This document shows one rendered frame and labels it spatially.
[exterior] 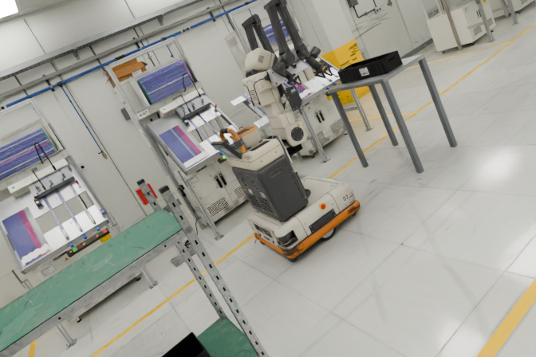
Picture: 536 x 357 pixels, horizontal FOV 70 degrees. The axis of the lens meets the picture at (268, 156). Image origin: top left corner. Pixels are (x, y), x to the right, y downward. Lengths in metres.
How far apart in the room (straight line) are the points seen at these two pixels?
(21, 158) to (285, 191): 2.33
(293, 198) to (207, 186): 1.53
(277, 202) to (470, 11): 5.25
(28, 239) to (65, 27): 2.91
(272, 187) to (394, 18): 6.17
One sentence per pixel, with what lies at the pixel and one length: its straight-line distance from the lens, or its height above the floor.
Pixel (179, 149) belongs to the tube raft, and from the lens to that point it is 3.70.
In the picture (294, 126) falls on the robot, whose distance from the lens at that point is 2.76.
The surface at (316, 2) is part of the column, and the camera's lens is 6.40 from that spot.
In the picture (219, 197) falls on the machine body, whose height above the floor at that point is 0.25.
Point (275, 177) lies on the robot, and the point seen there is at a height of 0.59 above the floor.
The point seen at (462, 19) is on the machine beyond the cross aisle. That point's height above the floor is 0.45.
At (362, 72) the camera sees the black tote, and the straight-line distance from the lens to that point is 3.24.
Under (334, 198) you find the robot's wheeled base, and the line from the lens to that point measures 2.73.
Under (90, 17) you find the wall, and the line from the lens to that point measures 5.66.
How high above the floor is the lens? 1.33
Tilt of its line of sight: 14 degrees down
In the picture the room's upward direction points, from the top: 27 degrees counter-clockwise
